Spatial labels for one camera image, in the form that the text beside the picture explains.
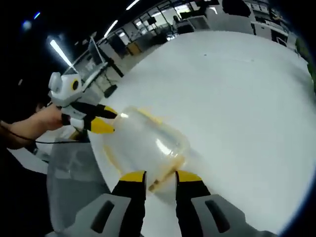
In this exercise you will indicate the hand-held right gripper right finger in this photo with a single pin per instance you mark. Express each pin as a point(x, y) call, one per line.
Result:
point(190, 205)

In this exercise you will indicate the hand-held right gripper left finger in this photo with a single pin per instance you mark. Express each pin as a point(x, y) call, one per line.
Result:
point(130, 205)

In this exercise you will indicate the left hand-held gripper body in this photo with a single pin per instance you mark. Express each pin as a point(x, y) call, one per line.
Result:
point(65, 98)

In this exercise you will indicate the clear plastic bag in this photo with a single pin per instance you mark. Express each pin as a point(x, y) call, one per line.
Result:
point(148, 148)

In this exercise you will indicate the person's left hand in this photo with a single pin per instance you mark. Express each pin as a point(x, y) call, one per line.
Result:
point(50, 118)

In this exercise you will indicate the black oval base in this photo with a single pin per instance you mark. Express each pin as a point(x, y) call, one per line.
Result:
point(110, 91)

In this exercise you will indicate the ceiling light strip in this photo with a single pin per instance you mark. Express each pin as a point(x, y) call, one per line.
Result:
point(111, 28)
point(132, 4)
point(60, 52)

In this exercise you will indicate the grey office chair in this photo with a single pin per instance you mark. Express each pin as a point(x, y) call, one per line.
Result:
point(74, 168)

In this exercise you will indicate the brown cardboard box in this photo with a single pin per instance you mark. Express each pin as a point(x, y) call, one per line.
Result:
point(134, 48)

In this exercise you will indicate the white chair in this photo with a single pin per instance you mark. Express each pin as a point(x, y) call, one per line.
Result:
point(198, 23)

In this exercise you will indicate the green potted plant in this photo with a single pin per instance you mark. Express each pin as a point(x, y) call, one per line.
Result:
point(307, 56)

